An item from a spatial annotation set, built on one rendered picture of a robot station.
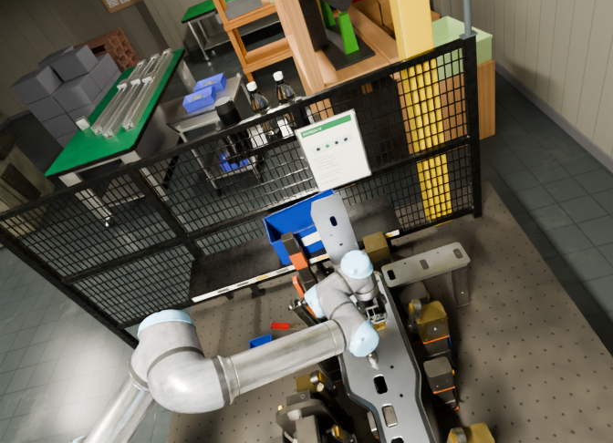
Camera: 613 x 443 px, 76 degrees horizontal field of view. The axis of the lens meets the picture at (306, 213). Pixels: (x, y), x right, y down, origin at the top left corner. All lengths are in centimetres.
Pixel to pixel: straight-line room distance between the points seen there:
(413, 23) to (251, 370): 113
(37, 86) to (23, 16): 390
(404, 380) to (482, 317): 54
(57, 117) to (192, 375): 588
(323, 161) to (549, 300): 98
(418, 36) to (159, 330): 116
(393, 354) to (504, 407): 43
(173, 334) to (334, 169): 92
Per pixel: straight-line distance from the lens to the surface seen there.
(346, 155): 152
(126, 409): 101
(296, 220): 162
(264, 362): 84
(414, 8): 142
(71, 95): 626
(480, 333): 163
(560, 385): 158
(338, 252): 144
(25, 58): 1052
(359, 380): 126
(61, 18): 984
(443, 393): 138
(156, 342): 88
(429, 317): 126
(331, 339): 89
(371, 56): 318
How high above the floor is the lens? 213
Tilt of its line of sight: 40 degrees down
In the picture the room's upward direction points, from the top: 24 degrees counter-clockwise
